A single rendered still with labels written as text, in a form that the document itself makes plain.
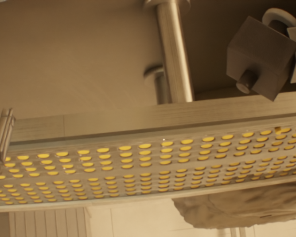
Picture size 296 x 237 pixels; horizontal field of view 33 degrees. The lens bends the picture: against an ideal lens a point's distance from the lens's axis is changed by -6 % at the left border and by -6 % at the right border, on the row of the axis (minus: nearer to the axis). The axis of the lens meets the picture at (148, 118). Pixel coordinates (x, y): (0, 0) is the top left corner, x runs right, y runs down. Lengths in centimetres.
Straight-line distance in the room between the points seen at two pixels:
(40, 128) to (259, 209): 36
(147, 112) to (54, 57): 20
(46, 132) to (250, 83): 23
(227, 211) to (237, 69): 43
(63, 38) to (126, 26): 7
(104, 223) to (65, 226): 62
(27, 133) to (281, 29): 25
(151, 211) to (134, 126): 388
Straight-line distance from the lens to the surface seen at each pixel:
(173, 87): 47
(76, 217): 376
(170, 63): 48
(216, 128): 44
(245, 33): 26
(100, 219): 431
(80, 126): 43
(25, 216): 383
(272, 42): 25
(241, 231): 368
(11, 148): 45
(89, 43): 58
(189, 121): 43
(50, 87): 67
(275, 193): 69
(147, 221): 428
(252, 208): 69
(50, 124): 44
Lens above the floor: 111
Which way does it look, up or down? 24 degrees down
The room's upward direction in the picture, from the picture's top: 173 degrees clockwise
